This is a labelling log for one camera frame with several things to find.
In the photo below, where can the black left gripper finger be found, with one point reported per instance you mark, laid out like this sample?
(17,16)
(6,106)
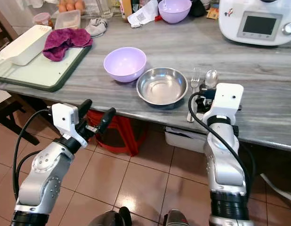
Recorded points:
(85,108)
(108,120)

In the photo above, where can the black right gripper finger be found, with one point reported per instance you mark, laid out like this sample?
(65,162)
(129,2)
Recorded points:
(203,93)

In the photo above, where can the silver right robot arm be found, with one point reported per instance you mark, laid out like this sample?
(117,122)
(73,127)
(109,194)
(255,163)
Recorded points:
(223,165)

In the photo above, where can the steel fork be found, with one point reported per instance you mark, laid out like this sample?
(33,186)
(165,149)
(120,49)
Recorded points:
(194,89)

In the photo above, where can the steel spoon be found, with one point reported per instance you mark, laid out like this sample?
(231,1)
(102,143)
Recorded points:
(211,78)

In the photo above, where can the red stool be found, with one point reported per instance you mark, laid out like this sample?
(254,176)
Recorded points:
(133,136)

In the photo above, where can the stainless steel bowl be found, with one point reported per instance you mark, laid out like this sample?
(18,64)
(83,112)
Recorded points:
(162,86)

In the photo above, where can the white storage box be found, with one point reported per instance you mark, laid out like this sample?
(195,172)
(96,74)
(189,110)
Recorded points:
(183,141)

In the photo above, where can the pale green tray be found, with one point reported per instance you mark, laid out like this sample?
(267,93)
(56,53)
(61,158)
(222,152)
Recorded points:
(42,73)

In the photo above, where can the lilac plastic bowl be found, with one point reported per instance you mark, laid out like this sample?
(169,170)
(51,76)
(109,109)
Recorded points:
(174,12)
(124,65)

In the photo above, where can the magenta towel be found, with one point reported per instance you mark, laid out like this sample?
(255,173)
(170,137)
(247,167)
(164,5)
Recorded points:
(63,41)

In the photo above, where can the white kitchen machine with screen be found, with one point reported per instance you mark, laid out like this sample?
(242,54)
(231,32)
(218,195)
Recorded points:
(228,21)

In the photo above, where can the small yellow packet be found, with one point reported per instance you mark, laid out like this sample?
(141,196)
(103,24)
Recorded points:
(212,13)

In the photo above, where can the grey cloth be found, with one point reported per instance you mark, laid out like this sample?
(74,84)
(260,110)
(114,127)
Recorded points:
(96,27)

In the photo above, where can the black round object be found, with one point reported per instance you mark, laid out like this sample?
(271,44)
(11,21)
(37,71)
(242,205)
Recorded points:
(197,8)

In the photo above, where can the white plastic cutlery box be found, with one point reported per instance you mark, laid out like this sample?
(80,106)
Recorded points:
(28,43)

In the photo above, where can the clear plastic food container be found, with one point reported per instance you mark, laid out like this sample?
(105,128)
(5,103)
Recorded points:
(68,20)

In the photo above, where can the grey black left robot leg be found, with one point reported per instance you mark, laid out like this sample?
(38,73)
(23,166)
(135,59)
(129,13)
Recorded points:
(110,218)

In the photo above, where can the white paper packet with code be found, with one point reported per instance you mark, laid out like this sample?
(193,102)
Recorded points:
(143,16)

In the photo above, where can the small jar with pink lid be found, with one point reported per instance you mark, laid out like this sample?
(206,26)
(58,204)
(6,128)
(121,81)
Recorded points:
(42,20)

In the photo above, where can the clear drinking glass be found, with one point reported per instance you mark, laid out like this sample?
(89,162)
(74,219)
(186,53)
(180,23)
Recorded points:
(103,8)

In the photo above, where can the brown egg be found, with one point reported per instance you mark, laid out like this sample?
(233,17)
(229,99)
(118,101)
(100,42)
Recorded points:
(62,7)
(79,4)
(70,5)

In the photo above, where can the orange bottle with white cap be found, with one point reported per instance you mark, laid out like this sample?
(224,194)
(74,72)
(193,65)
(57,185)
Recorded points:
(126,10)

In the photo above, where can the white floor pipe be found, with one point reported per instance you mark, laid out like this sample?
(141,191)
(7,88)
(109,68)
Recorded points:
(279,189)

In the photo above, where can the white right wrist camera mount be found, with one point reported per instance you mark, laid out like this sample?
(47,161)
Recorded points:
(228,99)

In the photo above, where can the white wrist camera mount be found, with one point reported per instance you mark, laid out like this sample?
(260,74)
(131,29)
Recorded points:
(228,99)
(65,120)

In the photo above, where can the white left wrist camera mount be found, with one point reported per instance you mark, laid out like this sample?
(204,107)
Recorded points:
(65,120)

